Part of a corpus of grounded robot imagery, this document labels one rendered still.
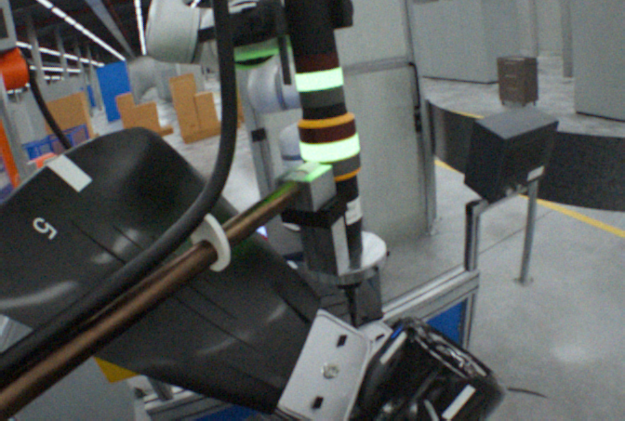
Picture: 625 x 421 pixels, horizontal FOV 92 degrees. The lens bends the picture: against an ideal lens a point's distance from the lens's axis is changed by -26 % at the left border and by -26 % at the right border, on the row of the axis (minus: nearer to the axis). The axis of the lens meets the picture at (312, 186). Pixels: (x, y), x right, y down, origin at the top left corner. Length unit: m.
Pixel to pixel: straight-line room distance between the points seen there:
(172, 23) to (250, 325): 0.35
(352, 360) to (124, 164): 0.24
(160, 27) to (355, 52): 1.97
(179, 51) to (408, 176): 2.35
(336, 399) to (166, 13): 0.44
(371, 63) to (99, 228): 2.26
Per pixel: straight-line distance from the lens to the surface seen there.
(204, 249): 0.20
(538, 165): 1.12
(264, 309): 0.28
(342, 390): 0.32
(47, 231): 0.26
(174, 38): 0.48
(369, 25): 2.44
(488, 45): 10.13
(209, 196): 0.20
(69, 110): 8.27
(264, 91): 0.96
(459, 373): 0.30
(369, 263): 0.32
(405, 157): 2.66
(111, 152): 0.32
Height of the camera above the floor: 1.48
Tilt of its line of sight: 21 degrees down
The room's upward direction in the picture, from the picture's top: 10 degrees counter-clockwise
